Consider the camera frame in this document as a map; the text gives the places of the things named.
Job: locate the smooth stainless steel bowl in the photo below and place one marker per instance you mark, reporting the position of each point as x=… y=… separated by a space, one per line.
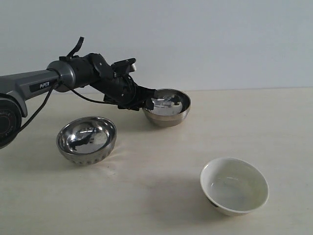
x=171 y=108

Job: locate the white ceramic bowl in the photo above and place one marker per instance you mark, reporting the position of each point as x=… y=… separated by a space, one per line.
x=233 y=187

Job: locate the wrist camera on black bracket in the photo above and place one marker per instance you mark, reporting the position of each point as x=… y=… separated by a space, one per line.
x=124 y=66

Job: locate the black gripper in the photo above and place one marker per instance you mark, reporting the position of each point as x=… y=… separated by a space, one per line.
x=125 y=93

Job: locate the steel bowl with ribbed base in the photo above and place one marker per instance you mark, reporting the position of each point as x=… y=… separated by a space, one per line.
x=87 y=140

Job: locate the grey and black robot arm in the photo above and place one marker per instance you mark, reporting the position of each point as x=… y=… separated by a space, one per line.
x=67 y=74

